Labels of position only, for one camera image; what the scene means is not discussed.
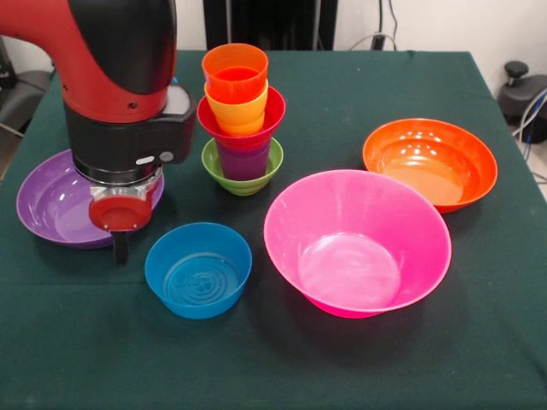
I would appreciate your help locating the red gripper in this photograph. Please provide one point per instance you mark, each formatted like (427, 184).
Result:
(121, 213)

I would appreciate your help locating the purple plastic cup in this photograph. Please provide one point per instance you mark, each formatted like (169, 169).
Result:
(243, 166)

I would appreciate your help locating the red plastic bowl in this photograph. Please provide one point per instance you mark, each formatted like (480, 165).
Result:
(245, 143)

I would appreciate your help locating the yellow plastic cup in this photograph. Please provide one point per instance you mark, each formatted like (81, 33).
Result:
(239, 115)

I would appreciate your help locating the orange plastic cup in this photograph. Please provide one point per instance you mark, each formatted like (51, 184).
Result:
(235, 74)

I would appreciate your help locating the pink plastic bowl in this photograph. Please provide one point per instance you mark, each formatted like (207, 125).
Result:
(354, 256)

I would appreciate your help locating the small blue plastic bowl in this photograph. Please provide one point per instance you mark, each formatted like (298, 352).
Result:
(196, 277)

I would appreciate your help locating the purple plastic bowl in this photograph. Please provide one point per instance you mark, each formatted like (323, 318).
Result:
(47, 205)

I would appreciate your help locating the green plastic bowl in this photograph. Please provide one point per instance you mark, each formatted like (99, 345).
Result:
(248, 188)

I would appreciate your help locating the black chair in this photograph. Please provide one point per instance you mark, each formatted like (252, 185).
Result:
(21, 94)

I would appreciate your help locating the dark green tablecloth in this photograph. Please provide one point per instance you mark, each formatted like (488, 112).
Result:
(273, 363)

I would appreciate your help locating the orange plastic bowl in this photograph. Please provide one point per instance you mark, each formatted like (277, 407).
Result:
(427, 166)

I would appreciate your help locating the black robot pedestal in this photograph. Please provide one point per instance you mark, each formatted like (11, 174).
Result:
(299, 21)

